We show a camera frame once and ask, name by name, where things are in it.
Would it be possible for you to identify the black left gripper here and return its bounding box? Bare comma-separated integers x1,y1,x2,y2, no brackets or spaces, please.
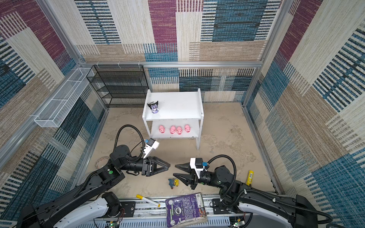
119,156,169,178

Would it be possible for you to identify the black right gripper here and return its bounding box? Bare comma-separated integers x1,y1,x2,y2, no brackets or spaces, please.
173,161,222,190

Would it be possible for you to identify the pink pig toy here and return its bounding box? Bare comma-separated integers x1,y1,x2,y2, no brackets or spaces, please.
159,125,165,134
176,126,183,135
184,124,191,133
170,125,176,135

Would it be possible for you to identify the black purple Kuromi figurine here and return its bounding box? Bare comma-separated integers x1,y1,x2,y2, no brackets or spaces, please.
147,101,159,114

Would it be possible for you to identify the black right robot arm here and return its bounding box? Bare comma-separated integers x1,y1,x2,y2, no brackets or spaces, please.
174,163,318,228

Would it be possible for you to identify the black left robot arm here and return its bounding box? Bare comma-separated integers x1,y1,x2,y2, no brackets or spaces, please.
15,145,170,228

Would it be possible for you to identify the white two-tier shelf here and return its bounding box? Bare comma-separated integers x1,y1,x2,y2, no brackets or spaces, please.
142,89,204,149

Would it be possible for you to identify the purple toy package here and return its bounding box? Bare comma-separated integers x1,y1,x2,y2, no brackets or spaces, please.
165,193,208,228

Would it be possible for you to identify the yellow white marker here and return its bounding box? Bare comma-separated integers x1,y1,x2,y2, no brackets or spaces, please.
136,194,161,208

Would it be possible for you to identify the yellow small bottle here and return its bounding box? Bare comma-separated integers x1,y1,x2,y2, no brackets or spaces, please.
246,170,254,186

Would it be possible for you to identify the clear tape roll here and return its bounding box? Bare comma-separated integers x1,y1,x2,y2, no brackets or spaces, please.
95,156,109,170

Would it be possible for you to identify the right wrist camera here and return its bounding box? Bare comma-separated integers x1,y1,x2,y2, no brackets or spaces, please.
189,158,208,179

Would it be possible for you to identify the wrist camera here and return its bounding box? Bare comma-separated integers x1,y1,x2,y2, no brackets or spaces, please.
143,138,159,159
189,158,208,179

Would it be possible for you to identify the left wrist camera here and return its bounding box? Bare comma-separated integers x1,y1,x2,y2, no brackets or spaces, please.
143,138,159,159

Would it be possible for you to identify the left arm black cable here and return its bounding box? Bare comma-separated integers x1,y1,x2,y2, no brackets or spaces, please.
113,124,145,163

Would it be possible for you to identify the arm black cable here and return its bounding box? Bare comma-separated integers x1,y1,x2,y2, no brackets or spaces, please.
206,154,334,224
113,124,145,163

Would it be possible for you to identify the black wire mesh shelf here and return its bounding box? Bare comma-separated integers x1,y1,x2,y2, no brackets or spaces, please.
86,65,149,108

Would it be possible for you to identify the white wire mesh basket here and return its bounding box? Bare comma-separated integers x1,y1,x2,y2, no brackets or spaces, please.
34,67,90,128

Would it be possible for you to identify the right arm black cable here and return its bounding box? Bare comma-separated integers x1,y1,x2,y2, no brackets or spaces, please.
206,154,334,224

